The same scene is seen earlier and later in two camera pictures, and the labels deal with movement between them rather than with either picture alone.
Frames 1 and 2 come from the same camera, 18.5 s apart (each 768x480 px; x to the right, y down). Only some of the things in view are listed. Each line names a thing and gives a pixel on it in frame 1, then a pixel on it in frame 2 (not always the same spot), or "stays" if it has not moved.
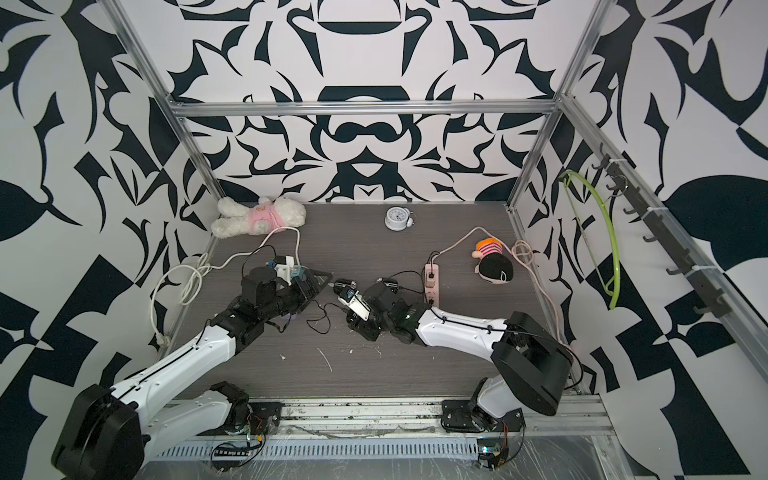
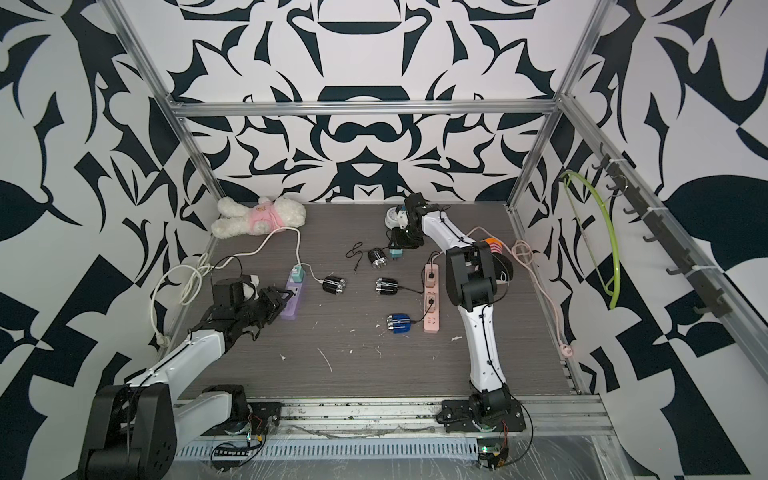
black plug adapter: (388, 282) stays
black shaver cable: (287, 323) -> (355, 252)
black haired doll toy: (494, 267) stays
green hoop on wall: (614, 232) stays
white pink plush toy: (269, 216) stays
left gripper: (304, 292) -> (275, 302)
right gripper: (357, 324) -> (399, 242)
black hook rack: (713, 299) stays
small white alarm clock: (398, 218) stays
